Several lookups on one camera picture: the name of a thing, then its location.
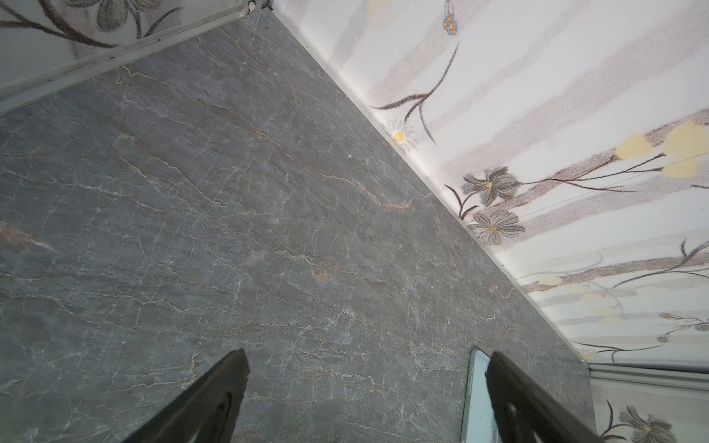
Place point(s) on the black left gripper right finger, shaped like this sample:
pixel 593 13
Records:
pixel 524 412

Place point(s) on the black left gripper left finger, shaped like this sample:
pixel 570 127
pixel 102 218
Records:
pixel 206 411

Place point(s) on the pale blue phone case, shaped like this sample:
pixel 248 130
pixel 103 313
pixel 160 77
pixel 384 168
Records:
pixel 479 425

